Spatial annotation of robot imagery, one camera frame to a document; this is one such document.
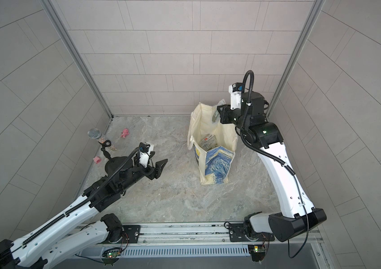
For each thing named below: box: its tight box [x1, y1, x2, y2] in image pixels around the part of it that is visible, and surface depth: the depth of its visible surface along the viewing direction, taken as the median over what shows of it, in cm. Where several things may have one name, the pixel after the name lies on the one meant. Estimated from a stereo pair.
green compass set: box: [211, 109, 221, 123], surface depth 69 cm
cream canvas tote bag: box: [187, 98, 238, 185], surface depth 84 cm
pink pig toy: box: [121, 128, 130, 138], surface depth 107 cm
